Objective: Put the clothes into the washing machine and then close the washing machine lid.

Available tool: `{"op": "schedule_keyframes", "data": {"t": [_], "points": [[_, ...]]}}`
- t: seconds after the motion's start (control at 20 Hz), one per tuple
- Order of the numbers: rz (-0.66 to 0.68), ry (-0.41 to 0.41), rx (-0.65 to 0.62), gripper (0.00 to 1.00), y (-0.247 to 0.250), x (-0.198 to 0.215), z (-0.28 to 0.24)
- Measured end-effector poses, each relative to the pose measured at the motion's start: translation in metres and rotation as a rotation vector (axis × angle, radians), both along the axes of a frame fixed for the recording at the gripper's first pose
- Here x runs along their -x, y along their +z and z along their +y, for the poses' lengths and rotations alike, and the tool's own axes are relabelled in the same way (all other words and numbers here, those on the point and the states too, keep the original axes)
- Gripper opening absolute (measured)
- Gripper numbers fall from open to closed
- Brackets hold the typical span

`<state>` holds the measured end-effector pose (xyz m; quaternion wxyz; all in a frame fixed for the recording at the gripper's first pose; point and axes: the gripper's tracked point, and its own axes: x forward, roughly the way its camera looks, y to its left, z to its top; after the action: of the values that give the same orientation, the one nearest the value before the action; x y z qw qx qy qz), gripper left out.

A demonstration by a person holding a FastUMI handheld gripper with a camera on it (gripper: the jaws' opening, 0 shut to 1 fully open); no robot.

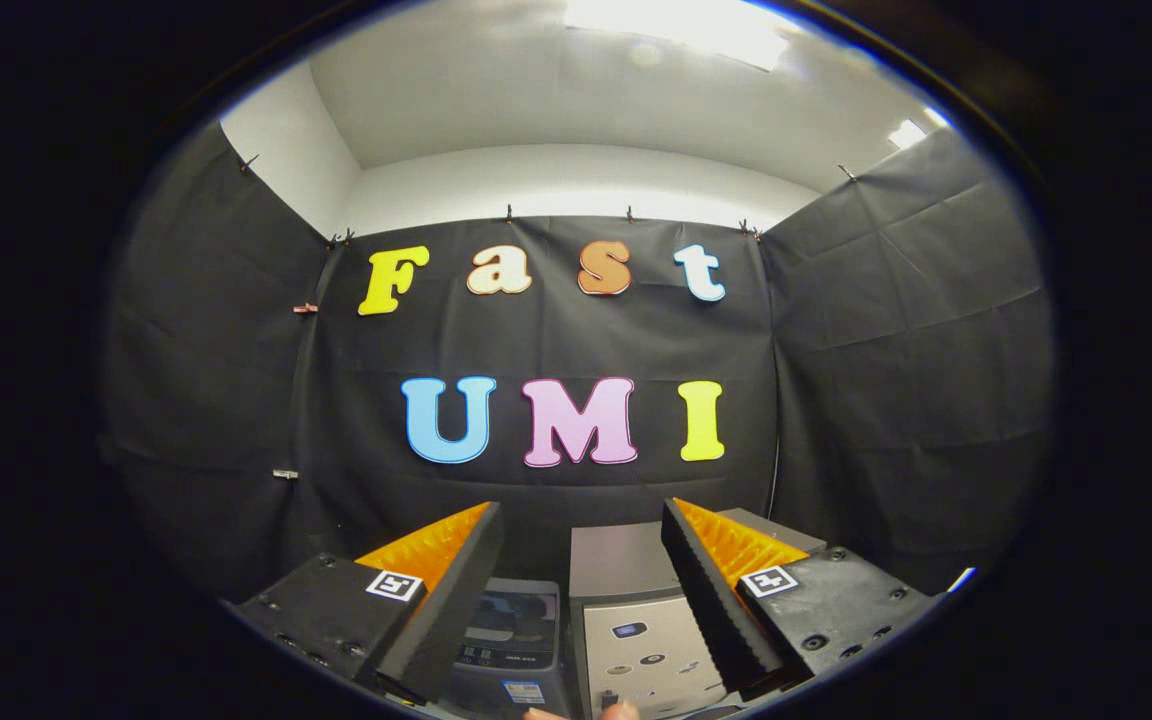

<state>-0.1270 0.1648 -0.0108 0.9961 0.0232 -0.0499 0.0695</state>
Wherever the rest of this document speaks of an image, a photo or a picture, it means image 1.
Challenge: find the ceiling light panel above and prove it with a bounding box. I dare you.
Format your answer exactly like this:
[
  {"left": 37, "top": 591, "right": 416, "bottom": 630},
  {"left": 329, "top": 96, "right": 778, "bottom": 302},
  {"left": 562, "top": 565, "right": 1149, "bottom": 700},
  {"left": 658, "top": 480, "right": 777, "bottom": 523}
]
[
  {"left": 888, "top": 105, "right": 952, "bottom": 151},
  {"left": 564, "top": 0, "right": 802, "bottom": 71}
]

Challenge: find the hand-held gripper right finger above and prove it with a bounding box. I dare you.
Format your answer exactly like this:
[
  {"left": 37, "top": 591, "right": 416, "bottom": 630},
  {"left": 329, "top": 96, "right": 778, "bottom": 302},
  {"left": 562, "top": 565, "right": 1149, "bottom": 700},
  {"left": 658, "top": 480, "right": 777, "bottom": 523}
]
[{"left": 660, "top": 497, "right": 938, "bottom": 702}]

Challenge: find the silver grey appliance cabinet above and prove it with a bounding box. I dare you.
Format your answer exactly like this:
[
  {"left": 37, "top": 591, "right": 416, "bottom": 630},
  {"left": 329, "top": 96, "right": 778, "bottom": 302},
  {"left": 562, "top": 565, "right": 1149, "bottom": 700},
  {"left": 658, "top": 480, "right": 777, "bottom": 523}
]
[{"left": 568, "top": 507, "right": 829, "bottom": 719}]

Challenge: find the black backdrop cloth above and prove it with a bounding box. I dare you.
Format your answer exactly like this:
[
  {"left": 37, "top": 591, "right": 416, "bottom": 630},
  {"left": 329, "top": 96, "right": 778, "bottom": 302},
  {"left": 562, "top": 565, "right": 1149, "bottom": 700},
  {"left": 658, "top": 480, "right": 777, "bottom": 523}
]
[{"left": 101, "top": 122, "right": 1054, "bottom": 601}]

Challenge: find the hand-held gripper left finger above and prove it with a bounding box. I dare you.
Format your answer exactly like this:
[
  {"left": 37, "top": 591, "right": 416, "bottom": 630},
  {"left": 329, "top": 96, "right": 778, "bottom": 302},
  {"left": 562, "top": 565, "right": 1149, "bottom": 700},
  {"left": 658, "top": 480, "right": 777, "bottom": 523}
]
[{"left": 233, "top": 501, "right": 505, "bottom": 707}]

